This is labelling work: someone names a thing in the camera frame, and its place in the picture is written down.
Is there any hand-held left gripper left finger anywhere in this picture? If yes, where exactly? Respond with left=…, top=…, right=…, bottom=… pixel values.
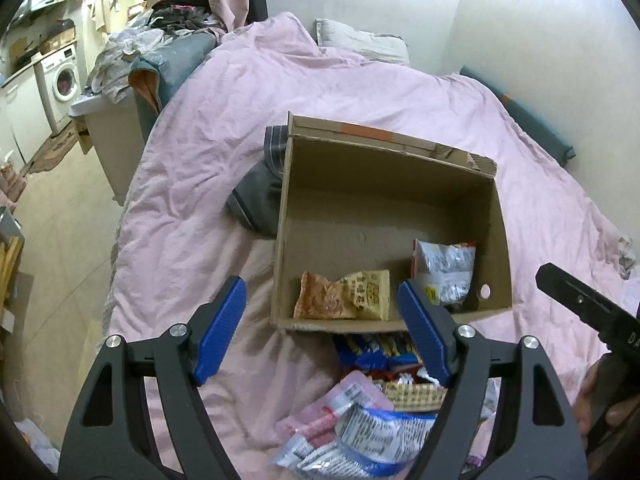
left=57, top=275, right=248, bottom=480

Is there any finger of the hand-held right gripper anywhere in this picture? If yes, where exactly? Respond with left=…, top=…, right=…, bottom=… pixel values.
left=536, top=262, right=608, bottom=346

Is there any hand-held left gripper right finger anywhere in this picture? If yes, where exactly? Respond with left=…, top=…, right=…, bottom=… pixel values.
left=397, top=280, right=588, bottom=480

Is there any blue and white snack bag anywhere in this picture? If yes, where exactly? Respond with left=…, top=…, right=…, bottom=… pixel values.
left=272, top=402, right=438, bottom=480

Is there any cardboard box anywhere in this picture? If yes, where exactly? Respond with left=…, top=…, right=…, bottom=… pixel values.
left=270, top=112, right=513, bottom=333

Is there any person's right hand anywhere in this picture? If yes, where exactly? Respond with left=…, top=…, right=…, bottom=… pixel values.
left=572, top=357, right=640, bottom=461

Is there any dark blue snack bag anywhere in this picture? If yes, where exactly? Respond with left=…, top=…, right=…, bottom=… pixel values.
left=332, top=332, right=423, bottom=373

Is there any tan printed snack packet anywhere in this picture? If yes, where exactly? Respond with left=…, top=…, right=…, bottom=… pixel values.
left=382, top=379, right=448, bottom=414

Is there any yellow snack packet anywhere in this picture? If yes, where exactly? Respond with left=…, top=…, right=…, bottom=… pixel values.
left=340, top=269, right=391, bottom=322

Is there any silver and red snack bag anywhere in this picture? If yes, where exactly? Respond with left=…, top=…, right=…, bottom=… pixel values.
left=410, top=239, right=477, bottom=306

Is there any orange snack packet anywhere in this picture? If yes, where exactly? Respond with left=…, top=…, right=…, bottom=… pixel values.
left=292, top=271, right=358, bottom=321

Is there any pink snack packet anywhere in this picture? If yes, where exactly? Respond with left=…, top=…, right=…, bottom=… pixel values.
left=275, top=370, right=396, bottom=461

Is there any grey striped cloth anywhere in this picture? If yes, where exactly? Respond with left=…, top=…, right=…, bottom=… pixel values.
left=226, top=126, right=290, bottom=235

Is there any teal mat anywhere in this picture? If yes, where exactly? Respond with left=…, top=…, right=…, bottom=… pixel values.
left=457, top=64, right=576, bottom=166

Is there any pink blanket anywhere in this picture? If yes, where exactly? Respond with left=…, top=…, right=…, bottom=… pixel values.
left=102, top=12, right=632, bottom=480

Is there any white storage bin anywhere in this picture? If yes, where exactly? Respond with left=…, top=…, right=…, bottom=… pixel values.
left=70, top=92, right=147, bottom=206

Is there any wooden drying rack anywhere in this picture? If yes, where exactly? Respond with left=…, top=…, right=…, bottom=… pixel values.
left=0, top=210, right=26, bottom=333

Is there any brown door mat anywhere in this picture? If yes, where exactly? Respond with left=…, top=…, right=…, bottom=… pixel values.
left=29, top=120, right=79, bottom=175

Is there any white floral cloth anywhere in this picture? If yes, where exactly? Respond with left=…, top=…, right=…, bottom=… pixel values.
left=89, top=27, right=173, bottom=104

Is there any white washing machine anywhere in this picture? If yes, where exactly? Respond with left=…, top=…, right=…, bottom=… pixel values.
left=39, top=44, right=82, bottom=133

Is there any white cabinet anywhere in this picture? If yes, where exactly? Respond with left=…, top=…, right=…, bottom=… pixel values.
left=0, top=65, right=53, bottom=161

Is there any grey pillow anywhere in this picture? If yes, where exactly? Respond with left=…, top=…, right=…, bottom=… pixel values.
left=315, top=18, right=411, bottom=66

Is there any pile of dark clothes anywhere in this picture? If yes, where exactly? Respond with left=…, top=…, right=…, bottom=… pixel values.
left=145, top=0, right=226, bottom=36

